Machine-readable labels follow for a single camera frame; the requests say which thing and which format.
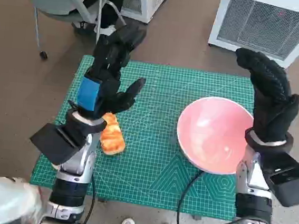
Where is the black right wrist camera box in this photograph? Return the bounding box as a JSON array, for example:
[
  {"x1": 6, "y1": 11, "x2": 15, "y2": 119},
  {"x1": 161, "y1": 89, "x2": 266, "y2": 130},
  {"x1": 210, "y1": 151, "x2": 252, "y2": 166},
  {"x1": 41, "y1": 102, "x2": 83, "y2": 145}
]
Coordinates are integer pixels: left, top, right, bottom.
[{"x1": 258, "y1": 151, "x2": 299, "y2": 209}]

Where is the green cutting mat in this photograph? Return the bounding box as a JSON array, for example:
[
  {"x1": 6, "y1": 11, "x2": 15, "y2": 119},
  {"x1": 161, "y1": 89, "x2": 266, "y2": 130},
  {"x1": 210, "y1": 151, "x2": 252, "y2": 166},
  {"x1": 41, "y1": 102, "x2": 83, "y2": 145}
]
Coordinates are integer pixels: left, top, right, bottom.
[{"x1": 27, "y1": 50, "x2": 259, "y2": 222}]

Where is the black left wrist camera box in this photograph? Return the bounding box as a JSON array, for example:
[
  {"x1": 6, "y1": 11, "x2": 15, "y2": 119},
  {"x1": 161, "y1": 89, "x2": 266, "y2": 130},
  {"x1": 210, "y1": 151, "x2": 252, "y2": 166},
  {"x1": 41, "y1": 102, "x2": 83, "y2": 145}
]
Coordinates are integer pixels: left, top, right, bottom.
[{"x1": 27, "y1": 121, "x2": 85, "y2": 167}]

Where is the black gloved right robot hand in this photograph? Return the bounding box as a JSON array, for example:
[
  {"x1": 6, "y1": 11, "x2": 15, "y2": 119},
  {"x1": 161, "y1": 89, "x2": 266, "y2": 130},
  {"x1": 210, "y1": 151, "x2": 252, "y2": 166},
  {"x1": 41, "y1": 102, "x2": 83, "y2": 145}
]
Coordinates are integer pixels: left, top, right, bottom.
[{"x1": 227, "y1": 47, "x2": 299, "y2": 147}]

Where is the large white grilled appliance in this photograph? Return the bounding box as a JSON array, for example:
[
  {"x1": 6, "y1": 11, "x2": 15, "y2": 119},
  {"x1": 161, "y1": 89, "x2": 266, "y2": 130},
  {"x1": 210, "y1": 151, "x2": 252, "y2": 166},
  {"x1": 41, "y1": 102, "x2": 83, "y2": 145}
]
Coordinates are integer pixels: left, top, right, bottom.
[{"x1": 206, "y1": 0, "x2": 299, "y2": 70}]

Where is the long orange bread loaf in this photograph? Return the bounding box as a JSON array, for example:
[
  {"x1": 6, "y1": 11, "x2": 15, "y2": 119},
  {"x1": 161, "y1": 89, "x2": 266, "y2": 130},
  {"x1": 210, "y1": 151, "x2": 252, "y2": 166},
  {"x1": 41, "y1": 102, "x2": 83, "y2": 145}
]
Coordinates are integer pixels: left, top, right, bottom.
[{"x1": 98, "y1": 112, "x2": 129, "y2": 157}]

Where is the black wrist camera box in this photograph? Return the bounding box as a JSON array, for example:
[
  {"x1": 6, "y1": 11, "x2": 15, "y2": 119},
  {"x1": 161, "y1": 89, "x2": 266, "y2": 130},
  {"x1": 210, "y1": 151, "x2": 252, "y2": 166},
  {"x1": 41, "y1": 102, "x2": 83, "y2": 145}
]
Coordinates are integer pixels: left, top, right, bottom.
[
  {"x1": 27, "y1": 121, "x2": 85, "y2": 167},
  {"x1": 258, "y1": 151, "x2": 299, "y2": 209}
]

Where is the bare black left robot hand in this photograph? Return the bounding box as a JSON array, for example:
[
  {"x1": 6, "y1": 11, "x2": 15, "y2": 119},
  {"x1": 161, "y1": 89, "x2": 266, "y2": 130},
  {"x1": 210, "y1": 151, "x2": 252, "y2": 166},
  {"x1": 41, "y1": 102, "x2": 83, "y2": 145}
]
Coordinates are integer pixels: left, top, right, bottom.
[{"x1": 68, "y1": 19, "x2": 152, "y2": 125}]

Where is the long black cable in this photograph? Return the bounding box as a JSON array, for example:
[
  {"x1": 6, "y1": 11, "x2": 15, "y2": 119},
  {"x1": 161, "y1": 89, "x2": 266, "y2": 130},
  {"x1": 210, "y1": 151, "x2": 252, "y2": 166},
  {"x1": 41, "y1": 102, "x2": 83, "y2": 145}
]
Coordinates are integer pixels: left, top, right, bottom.
[{"x1": 176, "y1": 169, "x2": 206, "y2": 224}]

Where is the pink bowl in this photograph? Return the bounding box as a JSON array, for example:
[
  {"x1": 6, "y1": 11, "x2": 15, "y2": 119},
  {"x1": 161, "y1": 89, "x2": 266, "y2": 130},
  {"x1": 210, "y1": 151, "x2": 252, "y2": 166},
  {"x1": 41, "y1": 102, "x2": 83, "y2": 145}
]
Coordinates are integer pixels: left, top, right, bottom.
[{"x1": 172, "y1": 93, "x2": 257, "y2": 178}]

